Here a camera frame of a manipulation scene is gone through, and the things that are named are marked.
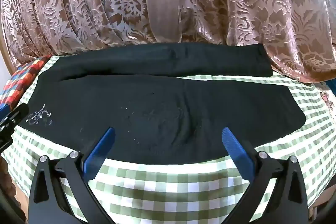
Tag black pants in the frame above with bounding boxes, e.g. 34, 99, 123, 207
25, 43, 306, 165

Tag brown floral curtain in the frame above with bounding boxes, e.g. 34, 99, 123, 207
0, 0, 336, 83

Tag colourful patchwork cloth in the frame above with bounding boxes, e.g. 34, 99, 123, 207
0, 55, 51, 114

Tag pink floral cloth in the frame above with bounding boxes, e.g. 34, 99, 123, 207
315, 82, 336, 119

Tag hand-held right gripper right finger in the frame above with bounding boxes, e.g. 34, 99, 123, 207
221, 127, 309, 224

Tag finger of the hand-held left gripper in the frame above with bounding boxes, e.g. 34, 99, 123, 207
0, 103, 29, 151

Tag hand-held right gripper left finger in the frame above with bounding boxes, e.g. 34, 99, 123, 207
28, 127, 116, 224

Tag green checked cloth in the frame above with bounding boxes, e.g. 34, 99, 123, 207
0, 55, 331, 224

